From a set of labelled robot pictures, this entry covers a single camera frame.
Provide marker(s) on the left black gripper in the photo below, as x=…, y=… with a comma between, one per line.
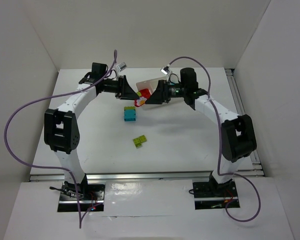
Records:
x=121, y=87

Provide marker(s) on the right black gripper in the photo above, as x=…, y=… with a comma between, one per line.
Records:
x=165, y=90

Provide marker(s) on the white divided sorting tray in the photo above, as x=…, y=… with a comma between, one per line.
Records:
x=151, y=85

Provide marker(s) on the green long lego brick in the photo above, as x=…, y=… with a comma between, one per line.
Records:
x=129, y=108

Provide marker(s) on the red flower oval lego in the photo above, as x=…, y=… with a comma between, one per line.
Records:
x=140, y=101

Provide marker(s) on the green square lego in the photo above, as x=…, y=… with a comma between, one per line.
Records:
x=137, y=142
x=142, y=139

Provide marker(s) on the red top lego brick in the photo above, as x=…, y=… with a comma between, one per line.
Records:
x=145, y=93

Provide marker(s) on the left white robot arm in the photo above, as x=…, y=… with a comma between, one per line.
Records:
x=61, y=131

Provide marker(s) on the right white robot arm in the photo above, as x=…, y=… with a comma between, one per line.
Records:
x=235, y=132

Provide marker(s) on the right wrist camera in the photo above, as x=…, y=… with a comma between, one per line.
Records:
x=166, y=70

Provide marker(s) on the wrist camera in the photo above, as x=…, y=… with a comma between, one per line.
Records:
x=166, y=70
x=121, y=66

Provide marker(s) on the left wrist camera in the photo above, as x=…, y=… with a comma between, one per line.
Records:
x=121, y=66

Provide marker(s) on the aluminium side rail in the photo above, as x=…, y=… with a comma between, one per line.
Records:
x=254, y=157

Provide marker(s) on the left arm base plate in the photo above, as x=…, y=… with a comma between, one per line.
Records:
x=67, y=202

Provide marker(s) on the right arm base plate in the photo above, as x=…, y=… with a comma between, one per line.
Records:
x=206, y=199

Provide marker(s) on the aluminium front rail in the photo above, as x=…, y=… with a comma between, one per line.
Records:
x=125, y=176

